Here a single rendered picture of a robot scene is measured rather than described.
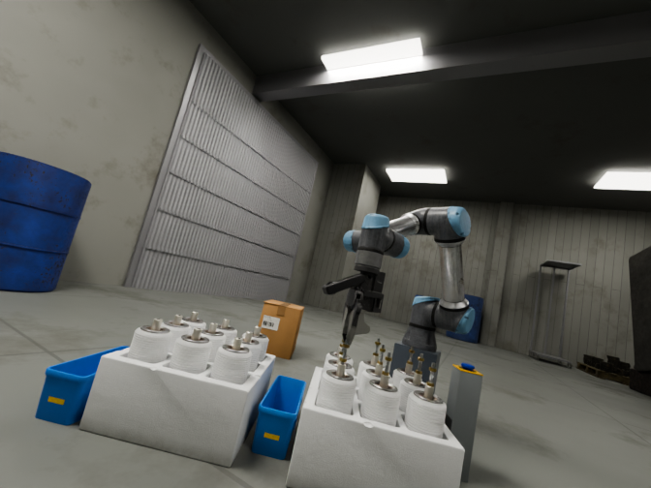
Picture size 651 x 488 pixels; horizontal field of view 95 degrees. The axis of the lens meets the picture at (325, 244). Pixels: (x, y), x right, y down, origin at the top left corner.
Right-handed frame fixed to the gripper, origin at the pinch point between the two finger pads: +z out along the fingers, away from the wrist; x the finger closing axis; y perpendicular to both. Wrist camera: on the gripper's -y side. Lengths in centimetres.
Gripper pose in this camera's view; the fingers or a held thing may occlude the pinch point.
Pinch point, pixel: (345, 337)
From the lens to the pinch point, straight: 85.5
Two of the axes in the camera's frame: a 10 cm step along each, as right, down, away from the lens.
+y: 9.5, 2.4, 2.1
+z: -2.2, 9.7, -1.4
